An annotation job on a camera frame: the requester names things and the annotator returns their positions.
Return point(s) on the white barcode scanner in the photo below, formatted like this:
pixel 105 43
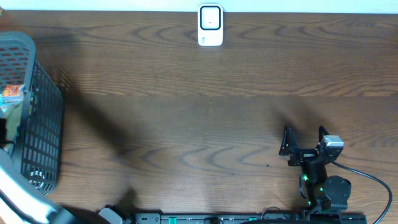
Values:
pixel 210 25

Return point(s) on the mint green wipes packet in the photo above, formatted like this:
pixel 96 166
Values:
pixel 8 102

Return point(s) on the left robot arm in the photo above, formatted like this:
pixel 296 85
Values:
pixel 23 203

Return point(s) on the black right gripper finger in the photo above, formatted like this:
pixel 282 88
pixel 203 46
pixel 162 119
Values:
pixel 321 133
pixel 289 144

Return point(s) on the grey plastic shopping basket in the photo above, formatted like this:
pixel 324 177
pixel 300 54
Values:
pixel 35 152

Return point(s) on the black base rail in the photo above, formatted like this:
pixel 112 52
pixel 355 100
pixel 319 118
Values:
pixel 268 217

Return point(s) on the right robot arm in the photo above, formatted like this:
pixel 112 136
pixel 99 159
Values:
pixel 325 194

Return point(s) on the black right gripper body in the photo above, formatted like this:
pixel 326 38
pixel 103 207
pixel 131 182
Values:
pixel 313 173

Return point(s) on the orange snack packet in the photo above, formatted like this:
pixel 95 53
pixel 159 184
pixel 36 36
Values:
pixel 13 91

